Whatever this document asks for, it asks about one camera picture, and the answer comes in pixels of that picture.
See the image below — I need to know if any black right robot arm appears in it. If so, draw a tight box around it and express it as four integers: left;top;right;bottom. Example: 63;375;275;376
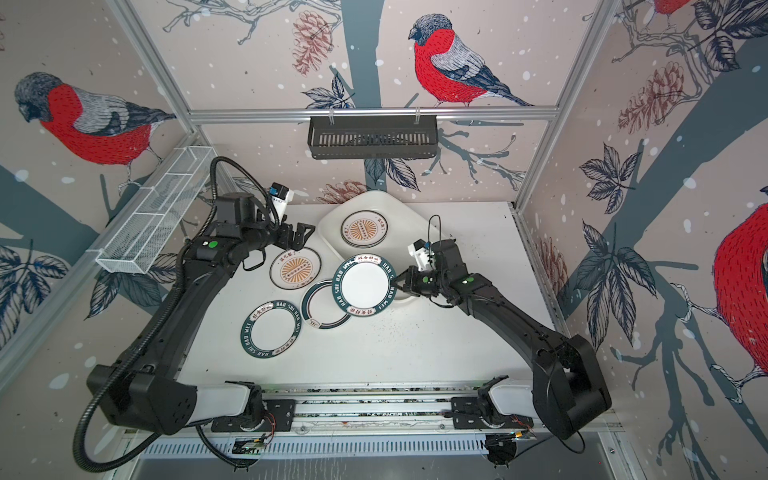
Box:
390;267;612;440

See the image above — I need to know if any black hanging wire basket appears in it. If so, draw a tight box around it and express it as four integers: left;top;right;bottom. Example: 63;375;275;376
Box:
307;115;439;160

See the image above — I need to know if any white plastic bin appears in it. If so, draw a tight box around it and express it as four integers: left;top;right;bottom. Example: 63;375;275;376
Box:
318;191;449;274

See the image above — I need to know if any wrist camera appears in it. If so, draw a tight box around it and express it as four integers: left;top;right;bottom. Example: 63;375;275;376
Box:
407;239;433;272
269;182;294;223

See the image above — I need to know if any green rim plate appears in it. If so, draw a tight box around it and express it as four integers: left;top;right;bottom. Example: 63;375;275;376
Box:
301;279;351;330
331;254;396;317
240;300;302;359

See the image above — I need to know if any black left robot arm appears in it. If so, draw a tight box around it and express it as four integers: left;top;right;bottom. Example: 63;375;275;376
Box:
87;193;315;435

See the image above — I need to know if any green rim plate front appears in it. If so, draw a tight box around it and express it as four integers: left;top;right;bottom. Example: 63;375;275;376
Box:
331;254;396;317

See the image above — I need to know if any aluminium rail base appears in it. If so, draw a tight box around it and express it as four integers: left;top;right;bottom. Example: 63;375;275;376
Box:
122;383;625;439

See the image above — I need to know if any white mesh wall shelf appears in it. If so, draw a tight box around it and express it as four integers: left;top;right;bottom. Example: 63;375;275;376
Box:
96;146;216;274

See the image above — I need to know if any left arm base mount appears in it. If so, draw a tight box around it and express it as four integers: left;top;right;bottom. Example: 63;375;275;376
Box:
211;399;296;433

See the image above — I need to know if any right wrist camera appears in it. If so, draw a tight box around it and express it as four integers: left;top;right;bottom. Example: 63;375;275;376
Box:
407;239;433;272

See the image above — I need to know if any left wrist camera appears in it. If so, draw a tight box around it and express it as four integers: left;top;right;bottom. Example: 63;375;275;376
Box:
269;182;294;223

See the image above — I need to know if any horizontal aluminium crossbar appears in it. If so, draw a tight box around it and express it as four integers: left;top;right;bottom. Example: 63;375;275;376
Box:
187;106;560;125

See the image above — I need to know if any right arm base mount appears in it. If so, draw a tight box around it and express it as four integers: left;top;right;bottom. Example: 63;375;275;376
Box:
443;397;534;430

